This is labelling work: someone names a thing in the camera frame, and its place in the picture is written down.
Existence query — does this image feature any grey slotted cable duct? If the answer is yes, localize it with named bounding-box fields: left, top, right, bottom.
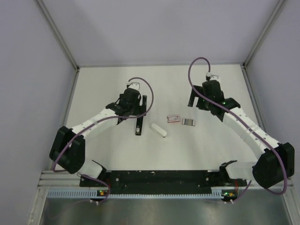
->
left=47, top=189, right=237, bottom=200

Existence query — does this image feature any right aluminium corner post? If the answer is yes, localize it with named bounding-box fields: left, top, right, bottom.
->
left=242, top=0, right=287, bottom=68

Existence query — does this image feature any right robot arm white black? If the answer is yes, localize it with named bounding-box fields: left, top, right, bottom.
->
left=188, top=80, right=295, bottom=195

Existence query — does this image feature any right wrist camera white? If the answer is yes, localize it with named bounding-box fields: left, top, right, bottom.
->
left=205, top=72, right=221, bottom=82

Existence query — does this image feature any red white staple box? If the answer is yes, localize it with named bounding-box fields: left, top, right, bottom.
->
left=167, top=115, right=180, bottom=123

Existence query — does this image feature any aluminium frame rail front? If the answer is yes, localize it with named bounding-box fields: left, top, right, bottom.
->
left=38, top=170, right=94, bottom=188

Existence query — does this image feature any black stapler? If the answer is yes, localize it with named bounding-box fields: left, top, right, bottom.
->
left=133, top=105, right=143, bottom=136

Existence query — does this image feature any staple box tray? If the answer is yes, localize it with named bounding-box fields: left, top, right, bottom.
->
left=182, top=118, right=195, bottom=127

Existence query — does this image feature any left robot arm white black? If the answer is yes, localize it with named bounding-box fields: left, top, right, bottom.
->
left=49, top=87, right=147, bottom=186

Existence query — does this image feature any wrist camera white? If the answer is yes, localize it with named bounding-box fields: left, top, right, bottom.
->
left=205, top=72, right=221, bottom=82
left=126, top=81, right=140, bottom=91

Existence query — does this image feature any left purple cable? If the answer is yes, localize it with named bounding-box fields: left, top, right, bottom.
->
left=52, top=77, right=154, bottom=173

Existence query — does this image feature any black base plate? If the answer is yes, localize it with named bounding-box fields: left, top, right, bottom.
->
left=79, top=170, right=251, bottom=195

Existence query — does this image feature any left aluminium corner post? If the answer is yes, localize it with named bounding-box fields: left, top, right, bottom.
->
left=34, top=0, right=79, bottom=71

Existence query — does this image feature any aluminium corner post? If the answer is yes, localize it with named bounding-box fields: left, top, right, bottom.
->
left=34, top=0, right=79, bottom=71
left=242, top=0, right=287, bottom=68

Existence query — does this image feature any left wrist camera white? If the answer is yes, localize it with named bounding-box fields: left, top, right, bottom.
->
left=126, top=81, right=140, bottom=91

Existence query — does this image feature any white stapler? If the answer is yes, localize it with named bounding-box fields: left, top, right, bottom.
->
left=151, top=123, right=167, bottom=138

